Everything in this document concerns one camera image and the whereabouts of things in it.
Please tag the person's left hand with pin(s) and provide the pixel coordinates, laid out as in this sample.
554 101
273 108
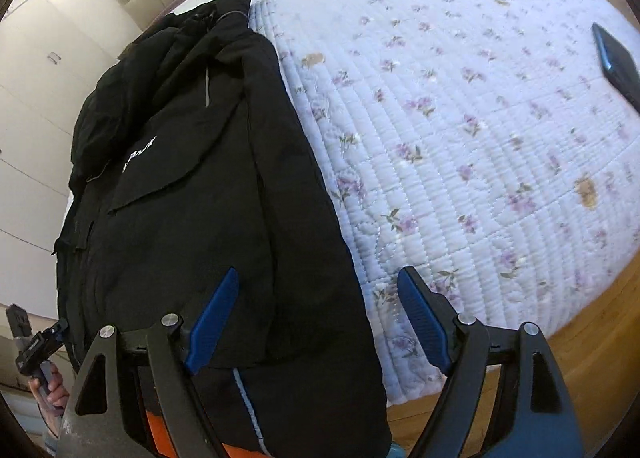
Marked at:
52 397

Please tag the white floral quilted bedspread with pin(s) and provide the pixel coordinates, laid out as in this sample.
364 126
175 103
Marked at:
477 141

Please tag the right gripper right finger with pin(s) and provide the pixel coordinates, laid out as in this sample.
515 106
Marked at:
533 415

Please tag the black smartphone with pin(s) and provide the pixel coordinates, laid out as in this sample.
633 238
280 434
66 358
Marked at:
617 65

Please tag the white wardrobe doors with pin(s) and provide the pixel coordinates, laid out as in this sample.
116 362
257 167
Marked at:
52 54

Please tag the black hooded jacket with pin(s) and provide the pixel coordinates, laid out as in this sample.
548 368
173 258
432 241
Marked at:
190 166

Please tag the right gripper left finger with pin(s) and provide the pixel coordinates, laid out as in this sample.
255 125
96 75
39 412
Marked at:
105 416

